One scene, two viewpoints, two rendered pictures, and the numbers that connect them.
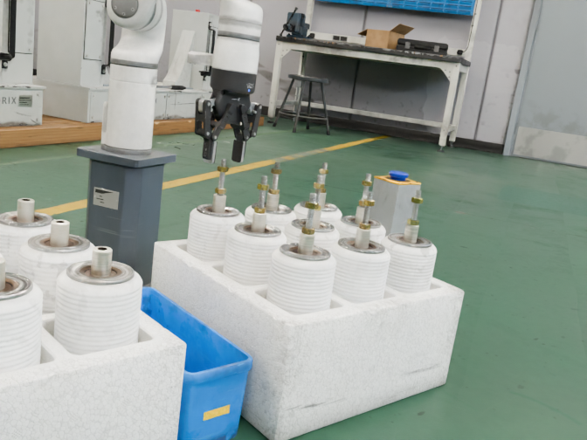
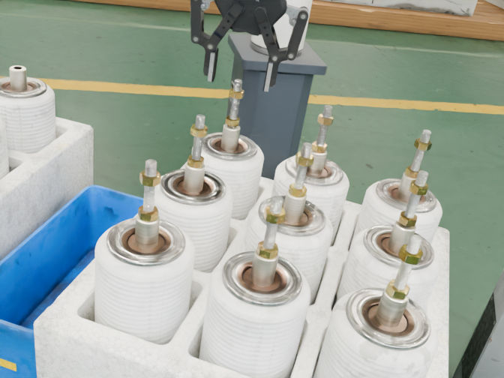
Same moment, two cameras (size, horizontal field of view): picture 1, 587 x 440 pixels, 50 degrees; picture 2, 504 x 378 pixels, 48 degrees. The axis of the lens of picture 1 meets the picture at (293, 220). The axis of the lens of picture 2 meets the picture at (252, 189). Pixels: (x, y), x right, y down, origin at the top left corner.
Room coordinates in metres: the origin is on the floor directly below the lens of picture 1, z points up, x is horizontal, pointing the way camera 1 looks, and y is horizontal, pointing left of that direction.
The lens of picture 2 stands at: (0.70, -0.43, 0.59)
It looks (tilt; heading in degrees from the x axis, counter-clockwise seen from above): 30 degrees down; 54
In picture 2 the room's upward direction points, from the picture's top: 10 degrees clockwise
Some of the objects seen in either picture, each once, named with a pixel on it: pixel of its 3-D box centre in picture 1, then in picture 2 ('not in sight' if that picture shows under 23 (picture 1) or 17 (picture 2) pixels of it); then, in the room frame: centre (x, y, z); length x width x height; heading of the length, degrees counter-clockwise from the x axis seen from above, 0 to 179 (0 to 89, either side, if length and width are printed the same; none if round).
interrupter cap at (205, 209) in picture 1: (217, 211); (229, 146); (1.07, 0.13, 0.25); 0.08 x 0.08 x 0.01
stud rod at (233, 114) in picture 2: (221, 180); (234, 108); (1.07, 0.13, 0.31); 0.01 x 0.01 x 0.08
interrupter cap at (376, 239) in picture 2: (361, 222); (397, 247); (1.13, -0.12, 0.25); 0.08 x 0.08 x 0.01
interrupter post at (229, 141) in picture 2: (218, 203); (230, 137); (1.07, 0.13, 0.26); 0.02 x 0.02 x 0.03
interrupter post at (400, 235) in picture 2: (362, 216); (401, 237); (1.13, -0.12, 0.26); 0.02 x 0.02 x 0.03
